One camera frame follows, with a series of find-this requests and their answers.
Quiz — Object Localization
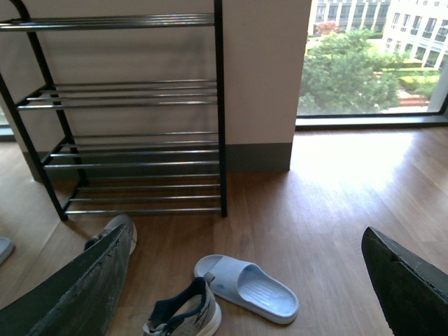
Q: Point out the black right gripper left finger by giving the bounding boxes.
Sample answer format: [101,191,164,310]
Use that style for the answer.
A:
[1,224,132,335]

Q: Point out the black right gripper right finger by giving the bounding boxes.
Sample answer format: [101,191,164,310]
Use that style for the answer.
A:
[361,227,447,335]

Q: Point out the grey sneaker white sole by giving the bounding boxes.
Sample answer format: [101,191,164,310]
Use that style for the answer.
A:
[83,213,138,256]

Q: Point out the light blue slide sandal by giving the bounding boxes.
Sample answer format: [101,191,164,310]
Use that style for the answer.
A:
[0,237,15,264]
[194,254,299,325]

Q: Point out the black metal shoe rack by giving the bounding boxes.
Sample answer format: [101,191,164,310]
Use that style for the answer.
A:
[1,1,227,221]

